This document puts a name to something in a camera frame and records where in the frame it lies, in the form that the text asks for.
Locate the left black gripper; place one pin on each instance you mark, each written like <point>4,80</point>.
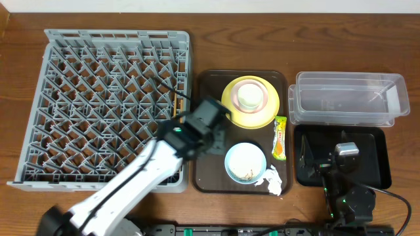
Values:
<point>220,149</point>

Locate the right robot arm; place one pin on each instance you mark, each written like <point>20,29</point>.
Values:
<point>350,204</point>

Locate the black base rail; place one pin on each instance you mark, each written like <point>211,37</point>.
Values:
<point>288,230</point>

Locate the black tray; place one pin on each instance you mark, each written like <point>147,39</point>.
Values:
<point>374,168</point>

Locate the pink bowl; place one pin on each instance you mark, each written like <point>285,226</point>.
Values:
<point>234,95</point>

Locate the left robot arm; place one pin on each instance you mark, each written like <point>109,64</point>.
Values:
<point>178,140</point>

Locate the white cup in bowl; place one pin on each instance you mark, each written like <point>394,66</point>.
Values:
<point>250,96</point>

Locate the clear plastic bin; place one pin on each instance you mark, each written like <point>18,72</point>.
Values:
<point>347,98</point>

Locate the grey dishwasher rack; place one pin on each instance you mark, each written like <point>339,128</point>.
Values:
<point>100,97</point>

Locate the yellow plate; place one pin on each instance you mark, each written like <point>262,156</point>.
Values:
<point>252,120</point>

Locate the white tissue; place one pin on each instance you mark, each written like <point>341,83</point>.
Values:
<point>274,181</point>

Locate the dark brown serving tray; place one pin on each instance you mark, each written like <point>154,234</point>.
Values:
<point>209,174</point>

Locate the wooden chopstick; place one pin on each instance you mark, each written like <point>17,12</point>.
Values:
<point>175,103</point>
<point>181,110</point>

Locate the yellow green snack wrapper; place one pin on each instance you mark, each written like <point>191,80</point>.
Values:
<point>278,150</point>

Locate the food scraps rice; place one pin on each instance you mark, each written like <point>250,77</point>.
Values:
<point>245,164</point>

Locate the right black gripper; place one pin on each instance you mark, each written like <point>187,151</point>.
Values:
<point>306,158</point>

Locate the light blue bowl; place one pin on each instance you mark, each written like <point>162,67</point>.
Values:
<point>247,146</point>

